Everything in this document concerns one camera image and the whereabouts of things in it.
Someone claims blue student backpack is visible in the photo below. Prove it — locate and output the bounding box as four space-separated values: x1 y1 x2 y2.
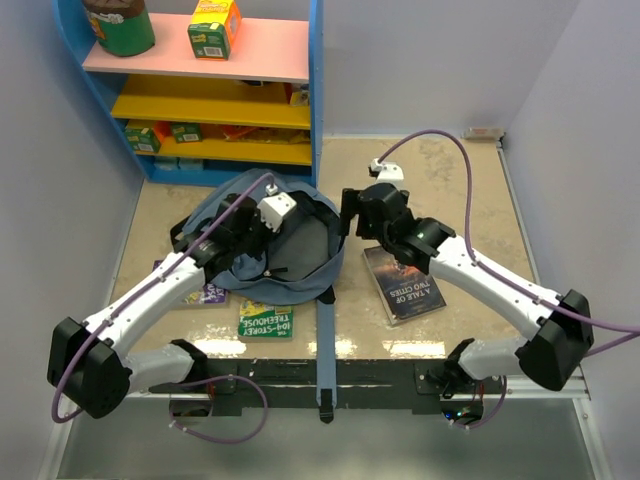
170 169 344 388

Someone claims Tale of Two Cities book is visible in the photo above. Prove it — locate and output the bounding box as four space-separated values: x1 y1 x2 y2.
363 246 447 326

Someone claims green storey treehouse book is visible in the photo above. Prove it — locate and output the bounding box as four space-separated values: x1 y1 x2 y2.
237 300 294 342

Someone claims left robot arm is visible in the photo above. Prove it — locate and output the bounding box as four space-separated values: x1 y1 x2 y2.
47 194 274 419

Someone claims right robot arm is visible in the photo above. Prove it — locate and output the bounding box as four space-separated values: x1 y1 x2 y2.
340 183 594 395

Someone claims light blue tissue pack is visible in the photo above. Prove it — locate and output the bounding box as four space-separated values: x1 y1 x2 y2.
153 156 179 171

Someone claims purple storey treehouse book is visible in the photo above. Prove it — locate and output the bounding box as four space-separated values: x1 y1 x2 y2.
171 283 228 310

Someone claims small green box on shelf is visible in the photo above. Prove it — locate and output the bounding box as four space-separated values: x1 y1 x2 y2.
170 122 203 143

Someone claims blue shelf unit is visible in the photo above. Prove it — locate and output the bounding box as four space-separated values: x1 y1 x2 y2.
52 1 323 186

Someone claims yellow green carton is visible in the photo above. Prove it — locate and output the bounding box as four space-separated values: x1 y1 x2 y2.
187 0 242 60

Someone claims green brown canister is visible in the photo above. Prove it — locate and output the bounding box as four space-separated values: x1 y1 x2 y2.
82 0 156 57

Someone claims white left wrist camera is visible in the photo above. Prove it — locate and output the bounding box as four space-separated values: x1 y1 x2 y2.
257 185 297 233

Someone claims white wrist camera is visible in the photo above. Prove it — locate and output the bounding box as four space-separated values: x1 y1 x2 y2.
368 158 404 187
257 185 297 233

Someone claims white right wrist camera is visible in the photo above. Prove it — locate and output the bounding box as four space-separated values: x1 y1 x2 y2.
368 158 404 187

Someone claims white wall label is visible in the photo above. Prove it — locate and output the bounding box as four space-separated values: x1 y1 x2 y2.
462 127 505 142

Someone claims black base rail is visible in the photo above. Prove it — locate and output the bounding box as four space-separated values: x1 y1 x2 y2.
151 359 502 420

